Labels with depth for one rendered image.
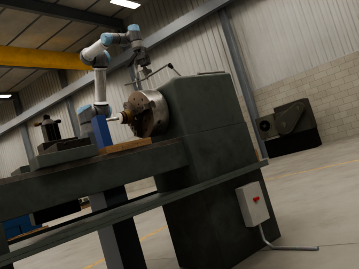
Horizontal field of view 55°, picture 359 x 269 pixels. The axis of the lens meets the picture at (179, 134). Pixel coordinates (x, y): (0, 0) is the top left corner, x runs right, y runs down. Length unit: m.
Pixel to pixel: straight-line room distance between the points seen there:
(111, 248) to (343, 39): 10.46
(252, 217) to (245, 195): 0.15
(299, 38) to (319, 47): 0.71
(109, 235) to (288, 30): 10.72
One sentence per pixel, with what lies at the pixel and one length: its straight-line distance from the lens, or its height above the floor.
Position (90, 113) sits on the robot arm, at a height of 1.25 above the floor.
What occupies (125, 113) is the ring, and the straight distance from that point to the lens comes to 2.17.
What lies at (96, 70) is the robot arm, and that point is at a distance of 2.72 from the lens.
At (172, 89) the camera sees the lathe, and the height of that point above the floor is 1.17.
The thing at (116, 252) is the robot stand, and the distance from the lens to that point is 2.62.
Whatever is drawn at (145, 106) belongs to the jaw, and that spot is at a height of 1.10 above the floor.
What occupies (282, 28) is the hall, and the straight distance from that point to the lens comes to 12.58.
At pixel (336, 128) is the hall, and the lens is 11.95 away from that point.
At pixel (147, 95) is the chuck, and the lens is 2.18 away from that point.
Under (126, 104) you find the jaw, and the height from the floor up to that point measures 1.17.
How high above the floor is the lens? 0.72
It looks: 4 degrees up
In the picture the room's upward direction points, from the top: 16 degrees counter-clockwise
